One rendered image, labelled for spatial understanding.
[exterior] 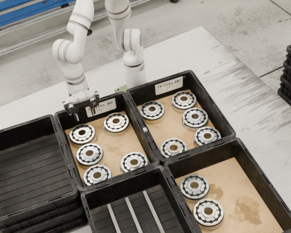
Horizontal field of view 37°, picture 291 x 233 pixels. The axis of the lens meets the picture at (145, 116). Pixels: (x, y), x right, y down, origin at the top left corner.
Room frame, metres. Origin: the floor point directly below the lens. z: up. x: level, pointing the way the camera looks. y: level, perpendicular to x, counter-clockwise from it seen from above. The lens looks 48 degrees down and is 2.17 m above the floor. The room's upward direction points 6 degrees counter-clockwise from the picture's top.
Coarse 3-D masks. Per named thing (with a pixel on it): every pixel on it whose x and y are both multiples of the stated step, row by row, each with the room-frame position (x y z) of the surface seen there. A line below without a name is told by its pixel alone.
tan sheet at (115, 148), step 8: (120, 112) 1.26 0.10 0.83; (96, 120) 1.23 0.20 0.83; (72, 128) 1.20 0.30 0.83; (96, 128) 1.18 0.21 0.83; (104, 136) 1.14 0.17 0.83; (112, 136) 1.13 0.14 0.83; (120, 136) 1.13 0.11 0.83; (128, 136) 1.12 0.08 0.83; (136, 136) 1.12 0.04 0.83; (72, 144) 1.11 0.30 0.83; (104, 144) 1.10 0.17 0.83; (112, 144) 1.09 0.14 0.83; (120, 144) 1.09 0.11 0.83; (128, 144) 1.08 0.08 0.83; (136, 144) 1.08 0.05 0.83; (72, 152) 1.07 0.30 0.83; (104, 152) 1.06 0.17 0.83; (112, 152) 1.05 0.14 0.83; (120, 152) 1.05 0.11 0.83; (128, 152) 1.04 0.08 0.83; (144, 152) 1.03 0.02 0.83; (104, 160) 1.02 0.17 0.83; (112, 160) 1.01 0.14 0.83; (120, 160) 1.01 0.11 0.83; (80, 168) 0.99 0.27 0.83; (112, 168) 0.98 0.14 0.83; (80, 176) 0.96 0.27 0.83; (112, 176) 0.94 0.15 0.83
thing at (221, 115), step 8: (184, 72) 1.35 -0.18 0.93; (192, 72) 1.35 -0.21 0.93; (160, 80) 1.32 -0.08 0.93; (136, 88) 1.29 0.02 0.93; (200, 88) 1.25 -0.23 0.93; (128, 96) 1.25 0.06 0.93; (208, 96) 1.20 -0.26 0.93; (216, 104) 1.15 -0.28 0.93; (136, 112) 1.15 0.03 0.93; (224, 120) 1.08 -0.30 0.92; (232, 128) 1.02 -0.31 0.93; (232, 136) 0.98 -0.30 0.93; (152, 144) 0.99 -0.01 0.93; (208, 144) 0.96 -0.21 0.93; (160, 152) 0.95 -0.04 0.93; (184, 152) 0.94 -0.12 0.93; (160, 160) 0.92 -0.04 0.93; (168, 160) 0.91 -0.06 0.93
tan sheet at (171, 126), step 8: (168, 96) 1.32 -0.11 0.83; (168, 104) 1.27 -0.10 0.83; (168, 112) 1.23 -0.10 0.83; (176, 112) 1.22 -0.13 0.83; (168, 120) 1.18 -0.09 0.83; (176, 120) 1.18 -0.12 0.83; (208, 120) 1.16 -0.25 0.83; (152, 128) 1.15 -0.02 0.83; (160, 128) 1.15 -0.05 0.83; (168, 128) 1.14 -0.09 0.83; (176, 128) 1.14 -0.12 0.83; (184, 128) 1.13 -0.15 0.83; (152, 136) 1.11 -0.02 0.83; (160, 136) 1.10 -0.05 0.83; (168, 136) 1.10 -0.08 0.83; (176, 136) 1.09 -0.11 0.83; (184, 136) 1.09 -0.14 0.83; (192, 136) 1.09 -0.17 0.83; (160, 144) 1.06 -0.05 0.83; (192, 144) 1.05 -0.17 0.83
